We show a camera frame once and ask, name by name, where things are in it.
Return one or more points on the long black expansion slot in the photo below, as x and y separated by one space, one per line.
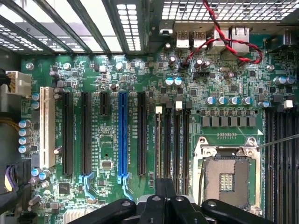
86 133
68 133
141 133

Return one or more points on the white expansion slot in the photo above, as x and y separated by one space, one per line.
47 128

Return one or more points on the thin metal locking lever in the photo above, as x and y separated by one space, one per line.
278 141

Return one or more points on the white power connector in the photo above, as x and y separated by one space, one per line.
21 84

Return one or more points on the metal CPU socket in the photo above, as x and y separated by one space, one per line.
227 177

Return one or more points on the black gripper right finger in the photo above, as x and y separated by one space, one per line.
180 210

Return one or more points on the silver finned heatsink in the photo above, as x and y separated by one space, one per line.
77 217

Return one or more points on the black RAM slot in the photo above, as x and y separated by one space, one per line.
178 140
168 140
287 163
296 163
186 140
269 163
278 163
159 109

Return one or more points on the green Dell motherboard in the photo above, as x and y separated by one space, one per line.
112 77

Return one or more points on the blue expansion slot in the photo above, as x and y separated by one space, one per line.
123 133

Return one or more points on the short black expansion slot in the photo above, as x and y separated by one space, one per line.
104 103

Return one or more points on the grey metal PC case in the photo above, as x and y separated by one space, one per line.
144 28

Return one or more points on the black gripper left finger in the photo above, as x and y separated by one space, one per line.
149 210

